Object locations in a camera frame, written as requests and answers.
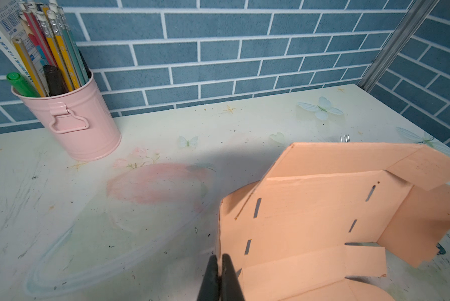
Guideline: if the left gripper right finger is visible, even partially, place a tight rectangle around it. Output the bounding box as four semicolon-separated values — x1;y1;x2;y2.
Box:
221;254;245;301

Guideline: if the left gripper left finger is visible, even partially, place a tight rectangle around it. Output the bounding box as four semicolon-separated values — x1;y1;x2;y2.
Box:
197;255;221;301

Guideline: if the orange paper box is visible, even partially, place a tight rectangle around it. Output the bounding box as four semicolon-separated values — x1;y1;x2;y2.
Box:
217;142;450;300

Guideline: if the pink metal pen cup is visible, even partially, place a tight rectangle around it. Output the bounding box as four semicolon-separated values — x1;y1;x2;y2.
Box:
11;77;122;161

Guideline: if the black marker pen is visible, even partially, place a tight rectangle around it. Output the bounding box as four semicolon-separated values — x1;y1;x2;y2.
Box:
43;65;68;97

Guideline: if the green marker pen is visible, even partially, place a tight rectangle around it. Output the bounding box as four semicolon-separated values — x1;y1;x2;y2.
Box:
6;72;40;98

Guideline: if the yellow pencil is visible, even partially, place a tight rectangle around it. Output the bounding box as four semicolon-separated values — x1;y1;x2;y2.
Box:
47;9;80;91

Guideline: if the fork with teal handle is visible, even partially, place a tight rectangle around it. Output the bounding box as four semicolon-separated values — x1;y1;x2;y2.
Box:
340;134;350;143

